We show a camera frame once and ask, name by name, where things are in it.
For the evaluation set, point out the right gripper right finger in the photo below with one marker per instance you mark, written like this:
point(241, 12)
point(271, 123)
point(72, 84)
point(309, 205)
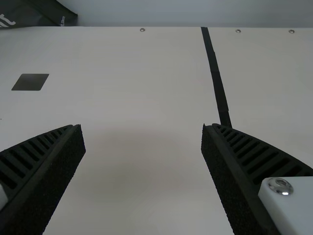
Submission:
point(242, 176)

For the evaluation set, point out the small square scanner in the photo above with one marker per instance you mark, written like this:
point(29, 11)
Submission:
point(30, 82)

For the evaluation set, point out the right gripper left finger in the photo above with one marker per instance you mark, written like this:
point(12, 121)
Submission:
point(39, 176)

